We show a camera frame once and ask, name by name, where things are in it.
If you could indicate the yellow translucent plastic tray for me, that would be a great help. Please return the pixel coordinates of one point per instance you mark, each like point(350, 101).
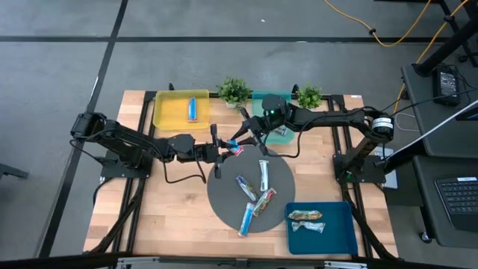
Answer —
point(172, 112)

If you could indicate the green and red granola bar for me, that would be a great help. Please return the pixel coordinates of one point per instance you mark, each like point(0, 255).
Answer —
point(264, 201)

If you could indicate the white and teal granola bar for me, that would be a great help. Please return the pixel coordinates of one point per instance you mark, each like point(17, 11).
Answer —
point(308, 226)

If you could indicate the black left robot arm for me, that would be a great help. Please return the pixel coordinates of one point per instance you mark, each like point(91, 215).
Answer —
point(130, 140)

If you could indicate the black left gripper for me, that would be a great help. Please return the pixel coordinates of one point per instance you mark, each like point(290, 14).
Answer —
point(216, 151)

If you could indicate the black desk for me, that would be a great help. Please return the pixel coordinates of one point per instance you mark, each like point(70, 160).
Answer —
point(440, 142)

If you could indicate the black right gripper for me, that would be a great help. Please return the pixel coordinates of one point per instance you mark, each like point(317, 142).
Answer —
point(257, 127)

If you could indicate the black metal table frame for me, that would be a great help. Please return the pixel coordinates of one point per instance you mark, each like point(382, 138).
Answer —
point(336, 98)

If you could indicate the dark blue plastic tray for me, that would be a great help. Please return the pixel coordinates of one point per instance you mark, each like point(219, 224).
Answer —
point(336, 239)

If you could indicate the round grey woven placemat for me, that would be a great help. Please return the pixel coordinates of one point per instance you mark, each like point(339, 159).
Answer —
point(224, 194)

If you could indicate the teal translucent plastic tray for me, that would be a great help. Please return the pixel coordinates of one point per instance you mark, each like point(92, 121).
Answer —
point(278, 140)

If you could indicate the black chair base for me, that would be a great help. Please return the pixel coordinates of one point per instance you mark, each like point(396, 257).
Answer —
point(11, 171)

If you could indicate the blue and red granola bar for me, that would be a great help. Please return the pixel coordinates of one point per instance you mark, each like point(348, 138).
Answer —
point(246, 220)
point(192, 109)
point(237, 149)

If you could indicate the dark green granola bar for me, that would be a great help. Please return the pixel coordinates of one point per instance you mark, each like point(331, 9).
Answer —
point(305, 214)

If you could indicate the black laptop keyboard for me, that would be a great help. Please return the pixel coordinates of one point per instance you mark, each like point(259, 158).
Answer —
point(461, 201)

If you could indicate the purple and silver granola bar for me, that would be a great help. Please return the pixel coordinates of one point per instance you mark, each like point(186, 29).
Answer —
point(246, 188)

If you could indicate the bushy green potted plant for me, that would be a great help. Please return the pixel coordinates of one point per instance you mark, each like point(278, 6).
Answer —
point(234, 91)

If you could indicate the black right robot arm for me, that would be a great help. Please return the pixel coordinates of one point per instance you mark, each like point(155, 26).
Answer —
point(336, 117)

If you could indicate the grey metal bar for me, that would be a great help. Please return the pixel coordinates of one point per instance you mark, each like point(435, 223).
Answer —
point(437, 127)

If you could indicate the small green potted plant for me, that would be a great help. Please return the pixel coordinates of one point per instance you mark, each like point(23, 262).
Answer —
point(309, 96)

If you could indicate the black power adapter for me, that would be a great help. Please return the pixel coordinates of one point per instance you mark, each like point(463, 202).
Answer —
point(446, 86)

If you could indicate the black desk leg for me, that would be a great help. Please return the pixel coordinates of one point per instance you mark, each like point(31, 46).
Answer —
point(455, 41)

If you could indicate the black caster wheel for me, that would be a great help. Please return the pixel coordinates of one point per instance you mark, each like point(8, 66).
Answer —
point(424, 237)

